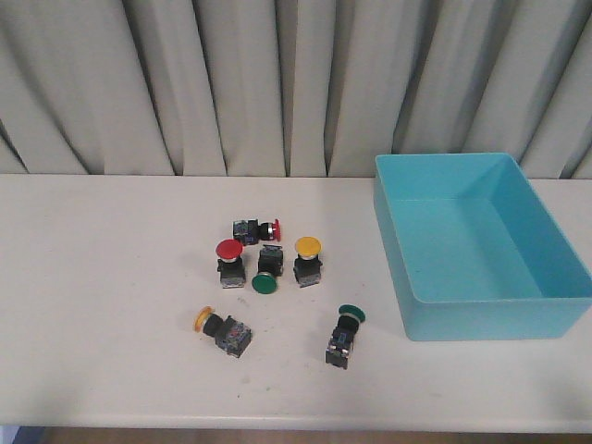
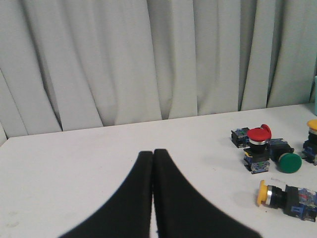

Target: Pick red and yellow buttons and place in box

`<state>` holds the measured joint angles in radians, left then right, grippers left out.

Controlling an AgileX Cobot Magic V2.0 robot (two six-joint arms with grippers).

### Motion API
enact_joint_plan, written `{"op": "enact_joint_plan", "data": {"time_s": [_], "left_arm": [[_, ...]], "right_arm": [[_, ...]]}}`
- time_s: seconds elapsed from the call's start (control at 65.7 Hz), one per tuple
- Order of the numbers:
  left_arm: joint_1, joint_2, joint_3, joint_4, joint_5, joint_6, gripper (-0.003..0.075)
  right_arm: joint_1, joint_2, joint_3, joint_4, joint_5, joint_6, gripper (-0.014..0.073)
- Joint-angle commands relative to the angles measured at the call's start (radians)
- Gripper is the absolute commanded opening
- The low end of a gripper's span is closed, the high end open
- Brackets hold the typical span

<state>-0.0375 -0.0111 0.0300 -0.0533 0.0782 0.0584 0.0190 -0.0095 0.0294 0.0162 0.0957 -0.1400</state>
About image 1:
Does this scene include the grey pleated curtain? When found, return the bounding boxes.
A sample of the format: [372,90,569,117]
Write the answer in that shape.
[1,1,591,179]

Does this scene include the yellow button lying sideways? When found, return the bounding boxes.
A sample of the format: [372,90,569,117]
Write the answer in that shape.
[193,306,253,358]

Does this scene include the light blue plastic box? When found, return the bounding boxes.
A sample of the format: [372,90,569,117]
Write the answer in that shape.
[374,153,591,341]

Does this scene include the yellow button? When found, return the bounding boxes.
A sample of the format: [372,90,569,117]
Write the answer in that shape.
[293,236,323,288]

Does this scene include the red button lying sideways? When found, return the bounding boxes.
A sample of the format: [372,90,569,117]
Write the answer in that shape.
[232,219,281,246]

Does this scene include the green button near centre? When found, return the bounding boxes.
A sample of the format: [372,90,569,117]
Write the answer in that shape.
[252,244,284,294]

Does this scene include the red button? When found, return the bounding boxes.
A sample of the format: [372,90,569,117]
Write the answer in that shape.
[216,239,246,289]

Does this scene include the green button lying front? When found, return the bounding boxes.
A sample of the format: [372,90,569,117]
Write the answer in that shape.
[325,304,366,370]

